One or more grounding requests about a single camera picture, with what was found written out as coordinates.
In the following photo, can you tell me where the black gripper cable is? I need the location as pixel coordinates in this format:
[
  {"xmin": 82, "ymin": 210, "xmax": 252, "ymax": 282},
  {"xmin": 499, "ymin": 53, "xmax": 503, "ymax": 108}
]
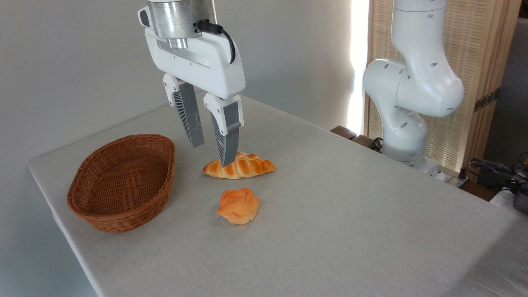
[{"xmin": 197, "ymin": 20, "xmax": 237, "ymax": 65}]

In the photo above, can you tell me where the white power strip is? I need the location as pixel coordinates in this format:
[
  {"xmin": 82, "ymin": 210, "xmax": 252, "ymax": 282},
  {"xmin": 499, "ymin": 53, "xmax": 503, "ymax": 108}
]
[{"xmin": 429, "ymin": 164, "xmax": 471, "ymax": 189}]

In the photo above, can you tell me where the grey fabric tablecloth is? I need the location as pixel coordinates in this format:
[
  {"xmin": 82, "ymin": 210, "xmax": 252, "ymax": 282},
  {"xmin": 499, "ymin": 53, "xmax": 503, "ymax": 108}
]
[{"xmin": 28, "ymin": 87, "xmax": 528, "ymax": 297}]

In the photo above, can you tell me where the brown wooden furniture piece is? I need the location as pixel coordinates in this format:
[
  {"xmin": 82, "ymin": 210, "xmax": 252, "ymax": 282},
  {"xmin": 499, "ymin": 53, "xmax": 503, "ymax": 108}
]
[{"xmin": 330, "ymin": 125, "xmax": 382, "ymax": 153}]

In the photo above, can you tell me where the black cable bundle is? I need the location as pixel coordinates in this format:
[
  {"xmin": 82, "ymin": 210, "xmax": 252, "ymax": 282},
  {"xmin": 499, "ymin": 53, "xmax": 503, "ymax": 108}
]
[{"xmin": 469, "ymin": 153, "xmax": 528, "ymax": 193}]

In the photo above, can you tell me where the brown wicker basket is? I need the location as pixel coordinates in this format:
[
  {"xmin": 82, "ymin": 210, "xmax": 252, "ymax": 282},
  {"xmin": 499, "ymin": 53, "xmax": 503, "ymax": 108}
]
[{"xmin": 67, "ymin": 134, "xmax": 177, "ymax": 233}]

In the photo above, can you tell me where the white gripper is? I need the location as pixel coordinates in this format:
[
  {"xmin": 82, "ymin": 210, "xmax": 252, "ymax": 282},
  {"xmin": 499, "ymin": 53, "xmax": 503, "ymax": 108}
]
[{"xmin": 144, "ymin": 28, "xmax": 246, "ymax": 167}]

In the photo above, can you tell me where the long braided bread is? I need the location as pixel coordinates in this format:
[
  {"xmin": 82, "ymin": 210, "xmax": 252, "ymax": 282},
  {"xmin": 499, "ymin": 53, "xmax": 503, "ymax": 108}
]
[{"xmin": 203, "ymin": 152, "xmax": 276, "ymax": 180}]

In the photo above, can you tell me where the round orange bread bun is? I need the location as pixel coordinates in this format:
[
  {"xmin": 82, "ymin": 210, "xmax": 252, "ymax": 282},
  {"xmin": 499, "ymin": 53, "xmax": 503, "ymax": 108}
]
[{"xmin": 217, "ymin": 188, "xmax": 260, "ymax": 225}]

